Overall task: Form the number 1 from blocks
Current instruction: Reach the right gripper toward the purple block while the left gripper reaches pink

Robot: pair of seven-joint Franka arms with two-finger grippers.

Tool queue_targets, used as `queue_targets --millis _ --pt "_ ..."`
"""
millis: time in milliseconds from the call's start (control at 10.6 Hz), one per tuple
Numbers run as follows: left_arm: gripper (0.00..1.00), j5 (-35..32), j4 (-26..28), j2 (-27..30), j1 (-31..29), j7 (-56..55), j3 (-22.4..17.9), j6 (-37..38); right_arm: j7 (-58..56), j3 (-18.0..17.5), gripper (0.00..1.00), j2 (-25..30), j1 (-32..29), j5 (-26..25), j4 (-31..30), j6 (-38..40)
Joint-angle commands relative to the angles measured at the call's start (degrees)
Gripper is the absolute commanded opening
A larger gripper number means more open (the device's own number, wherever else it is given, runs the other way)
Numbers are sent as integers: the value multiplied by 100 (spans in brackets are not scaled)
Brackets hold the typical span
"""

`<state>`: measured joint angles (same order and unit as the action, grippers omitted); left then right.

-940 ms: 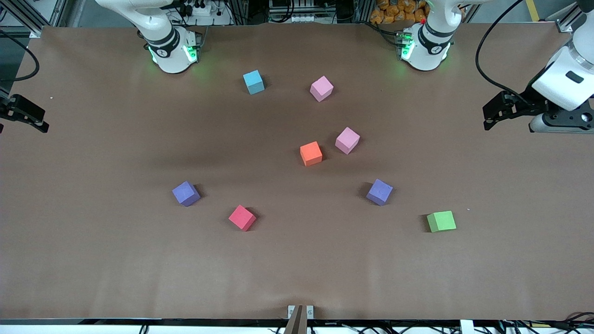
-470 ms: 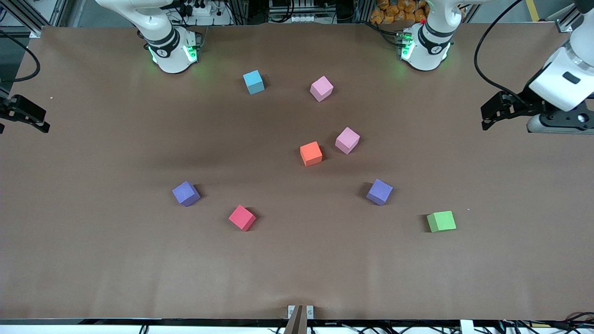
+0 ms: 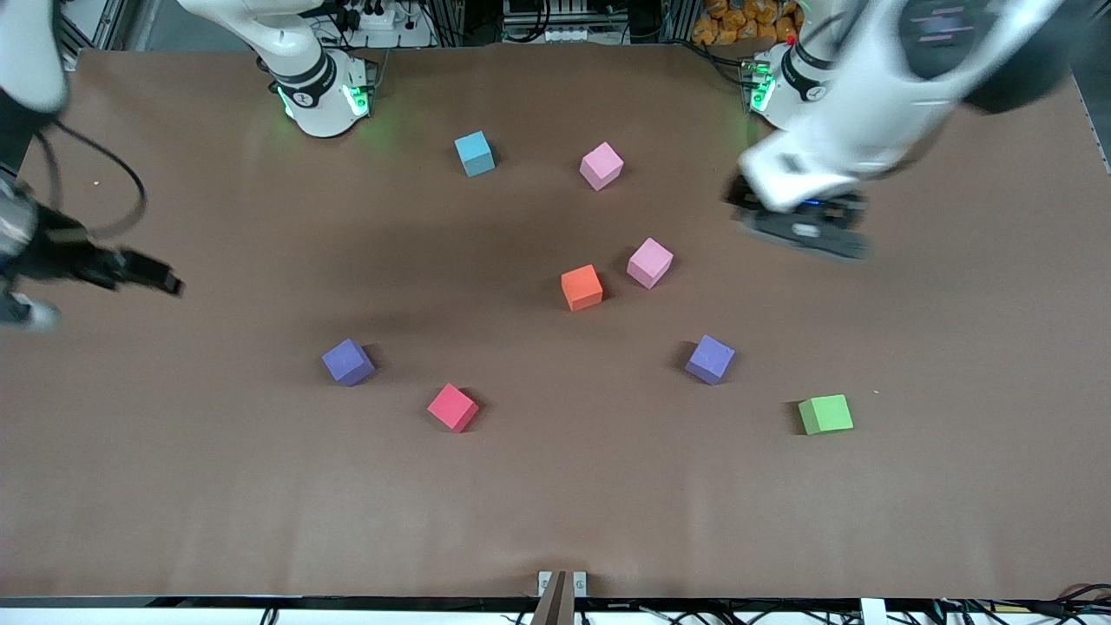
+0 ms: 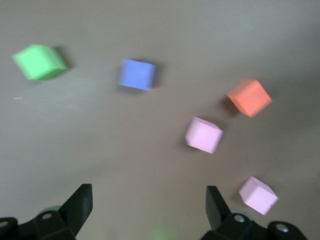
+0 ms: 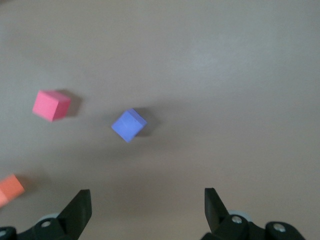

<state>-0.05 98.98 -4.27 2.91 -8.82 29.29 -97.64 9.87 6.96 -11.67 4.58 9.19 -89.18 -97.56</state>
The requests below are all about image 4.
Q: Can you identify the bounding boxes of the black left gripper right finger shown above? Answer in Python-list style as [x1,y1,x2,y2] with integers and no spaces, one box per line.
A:
[201,185,307,240]

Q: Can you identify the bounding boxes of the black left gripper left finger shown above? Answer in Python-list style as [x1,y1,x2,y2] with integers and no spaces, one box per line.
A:
[0,183,94,240]

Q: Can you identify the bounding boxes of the pink foam cube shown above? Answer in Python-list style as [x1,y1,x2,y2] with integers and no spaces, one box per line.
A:
[238,175,279,216]
[184,116,224,154]

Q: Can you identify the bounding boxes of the orange foam cube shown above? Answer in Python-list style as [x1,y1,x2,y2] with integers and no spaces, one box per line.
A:
[226,78,273,118]

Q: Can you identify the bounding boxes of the brown table cover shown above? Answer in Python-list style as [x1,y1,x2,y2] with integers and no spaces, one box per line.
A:
[0,0,320,240]

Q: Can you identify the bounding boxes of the green foam cube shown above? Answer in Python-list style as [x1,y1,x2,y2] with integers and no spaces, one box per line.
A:
[11,44,69,82]

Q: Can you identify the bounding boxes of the purple foam cube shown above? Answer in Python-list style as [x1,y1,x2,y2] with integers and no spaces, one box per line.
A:
[118,58,157,91]

